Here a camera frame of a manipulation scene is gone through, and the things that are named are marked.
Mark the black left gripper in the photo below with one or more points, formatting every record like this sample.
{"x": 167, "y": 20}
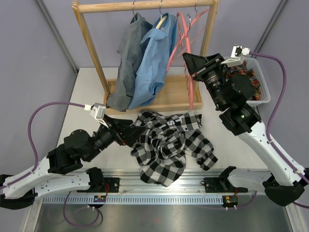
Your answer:
{"x": 122, "y": 131}

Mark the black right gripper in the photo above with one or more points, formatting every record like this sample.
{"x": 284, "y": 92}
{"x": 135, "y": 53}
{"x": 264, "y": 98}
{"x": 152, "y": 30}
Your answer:
{"x": 198, "y": 65}

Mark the pink hanger with chrome hook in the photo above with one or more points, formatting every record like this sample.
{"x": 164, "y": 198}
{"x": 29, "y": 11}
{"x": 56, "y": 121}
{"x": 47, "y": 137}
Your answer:
{"x": 184, "y": 29}

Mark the black white checkered shirt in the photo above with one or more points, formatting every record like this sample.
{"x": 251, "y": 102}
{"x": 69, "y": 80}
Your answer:
{"x": 162, "y": 148}

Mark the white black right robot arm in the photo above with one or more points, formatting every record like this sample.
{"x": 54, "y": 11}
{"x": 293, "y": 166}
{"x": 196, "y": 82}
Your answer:
{"x": 285, "y": 180}

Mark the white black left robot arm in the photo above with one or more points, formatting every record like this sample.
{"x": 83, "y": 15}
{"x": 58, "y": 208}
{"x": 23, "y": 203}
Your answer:
{"x": 54, "y": 173}

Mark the red plaid shirt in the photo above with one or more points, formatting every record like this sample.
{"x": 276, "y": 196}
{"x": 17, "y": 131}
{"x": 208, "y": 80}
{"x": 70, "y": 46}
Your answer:
{"x": 243, "y": 70}

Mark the empty pink hanger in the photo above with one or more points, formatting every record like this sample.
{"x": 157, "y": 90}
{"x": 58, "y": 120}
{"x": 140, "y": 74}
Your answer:
{"x": 176, "y": 52}

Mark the blue shirt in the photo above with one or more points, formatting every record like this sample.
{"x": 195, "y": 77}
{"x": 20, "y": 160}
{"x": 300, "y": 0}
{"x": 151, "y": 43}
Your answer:
{"x": 151, "y": 74}

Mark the wooden hanger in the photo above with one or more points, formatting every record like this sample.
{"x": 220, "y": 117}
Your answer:
{"x": 161, "y": 21}

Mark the grey shirt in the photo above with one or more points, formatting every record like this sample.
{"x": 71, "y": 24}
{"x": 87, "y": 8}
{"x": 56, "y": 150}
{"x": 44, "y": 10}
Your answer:
{"x": 131, "y": 53}

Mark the wooden clothes rack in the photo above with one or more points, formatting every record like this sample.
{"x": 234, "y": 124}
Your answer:
{"x": 180, "y": 93}

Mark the white plastic basket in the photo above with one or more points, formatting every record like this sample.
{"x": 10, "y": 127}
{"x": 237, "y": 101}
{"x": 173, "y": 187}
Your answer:
{"x": 265, "y": 94}

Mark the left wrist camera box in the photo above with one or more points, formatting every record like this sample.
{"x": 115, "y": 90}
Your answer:
{"x": 98, "y": 113}

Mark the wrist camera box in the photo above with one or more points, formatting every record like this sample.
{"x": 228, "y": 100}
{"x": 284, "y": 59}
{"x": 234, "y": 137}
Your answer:
{"x": 98, "y": 113}
{"x": 237, "y": 56}

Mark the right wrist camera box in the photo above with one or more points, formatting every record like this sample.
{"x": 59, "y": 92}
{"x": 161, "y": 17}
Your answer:
{"x": 237, "y": 56}

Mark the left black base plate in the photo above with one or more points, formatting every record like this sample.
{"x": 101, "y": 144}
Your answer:
{"x": 112, "y": 184}

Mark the aluminium mounting rail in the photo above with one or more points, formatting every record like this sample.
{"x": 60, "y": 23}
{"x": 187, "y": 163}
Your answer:
{"x": 120, "y": 181}

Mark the slotted grey cable duct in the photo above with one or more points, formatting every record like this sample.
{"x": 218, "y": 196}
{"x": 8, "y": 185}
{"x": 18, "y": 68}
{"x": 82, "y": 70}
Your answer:
{"x": 137, "y": 199}

